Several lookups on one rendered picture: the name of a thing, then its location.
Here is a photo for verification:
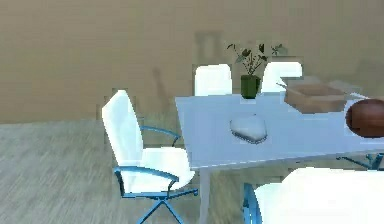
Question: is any white rounded flat object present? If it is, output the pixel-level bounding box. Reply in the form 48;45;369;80
229;114;269;145

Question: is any white blue-framed office chair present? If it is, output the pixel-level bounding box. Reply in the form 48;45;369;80
194;63;233;97
101;89;200;224
260;61;304;94
242;153;384;224

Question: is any brown ball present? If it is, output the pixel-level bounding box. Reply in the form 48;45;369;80
345;98;384;139

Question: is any white table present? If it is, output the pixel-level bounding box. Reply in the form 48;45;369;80
175;91;384;224

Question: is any house plant in green pot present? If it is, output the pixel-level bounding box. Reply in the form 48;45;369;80
226;42;285;100

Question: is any open cardboard box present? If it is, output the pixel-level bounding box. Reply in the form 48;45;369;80
276;76;368;115

